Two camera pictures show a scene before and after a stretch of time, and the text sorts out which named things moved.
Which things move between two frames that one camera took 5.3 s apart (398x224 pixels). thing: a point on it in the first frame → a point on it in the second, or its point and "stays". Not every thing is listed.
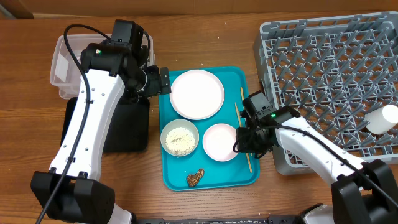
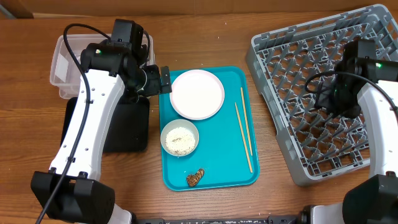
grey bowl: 180,137 stays
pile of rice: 179,140 stays
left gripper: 156,86 stays
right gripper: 247,145 → 324,102
